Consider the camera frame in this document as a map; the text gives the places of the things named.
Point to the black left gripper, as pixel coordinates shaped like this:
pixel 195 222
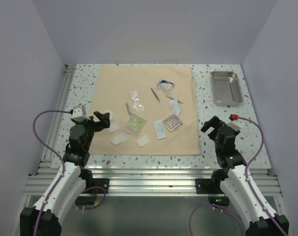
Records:
pixel 104 122

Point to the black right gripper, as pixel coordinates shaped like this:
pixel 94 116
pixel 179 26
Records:
pixel 214 122

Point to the white gauze pad top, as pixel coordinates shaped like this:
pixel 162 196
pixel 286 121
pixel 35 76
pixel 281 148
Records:
pixel 111 117

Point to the white gauze pad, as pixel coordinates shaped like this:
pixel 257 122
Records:
pixel 114 126
pixel 144 140
pixel 111 117
pixel 118 139

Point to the green printed glove packet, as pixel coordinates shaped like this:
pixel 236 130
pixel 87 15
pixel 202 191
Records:
pixel 135 123

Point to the white blue bandage pouch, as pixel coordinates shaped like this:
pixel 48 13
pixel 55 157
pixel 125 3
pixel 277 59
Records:
pixel 175 107

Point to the small clear packet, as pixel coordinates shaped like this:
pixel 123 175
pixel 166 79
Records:
pixel 138 107
pixel 134 96

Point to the purple printed glove packet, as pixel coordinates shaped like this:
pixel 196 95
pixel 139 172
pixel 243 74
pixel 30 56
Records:
pixel 173 123

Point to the curved steel tweezers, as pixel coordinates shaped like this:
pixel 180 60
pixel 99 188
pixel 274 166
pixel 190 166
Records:
pixel 180 102
pixel 154 93

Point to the white blue paper pouch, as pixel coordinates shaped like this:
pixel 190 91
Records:
pixel 159 129

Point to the blue printed clear packet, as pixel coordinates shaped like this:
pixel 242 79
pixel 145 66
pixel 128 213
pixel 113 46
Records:
pixel 165 86

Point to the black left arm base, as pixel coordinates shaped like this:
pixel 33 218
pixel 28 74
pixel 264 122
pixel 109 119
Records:
pixel 96 191

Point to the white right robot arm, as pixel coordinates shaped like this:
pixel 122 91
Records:
pixel 233 178

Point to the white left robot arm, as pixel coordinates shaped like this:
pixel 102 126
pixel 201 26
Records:
pixel 46 216

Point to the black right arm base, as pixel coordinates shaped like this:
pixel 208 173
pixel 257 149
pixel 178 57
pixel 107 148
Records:
pixel 208 186

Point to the straight steel tweezers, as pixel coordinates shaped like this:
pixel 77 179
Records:
pixel 128 109

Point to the stainless steel tray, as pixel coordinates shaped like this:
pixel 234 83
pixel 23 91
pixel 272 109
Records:
pixel 226 89

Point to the beige cloth mat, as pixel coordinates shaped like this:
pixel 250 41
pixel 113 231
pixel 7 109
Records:
pixel 112 92

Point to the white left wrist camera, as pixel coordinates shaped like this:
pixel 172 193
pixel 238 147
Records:
pixel 79 113

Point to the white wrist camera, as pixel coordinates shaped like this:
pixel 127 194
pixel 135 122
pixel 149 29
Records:
pixel 235 124
pixel 79 113

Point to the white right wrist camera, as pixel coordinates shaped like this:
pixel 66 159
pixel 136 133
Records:
pixel 235 124

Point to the aluminium extrusion frame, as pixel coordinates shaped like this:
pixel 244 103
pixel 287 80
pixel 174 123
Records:
pixel 159 176

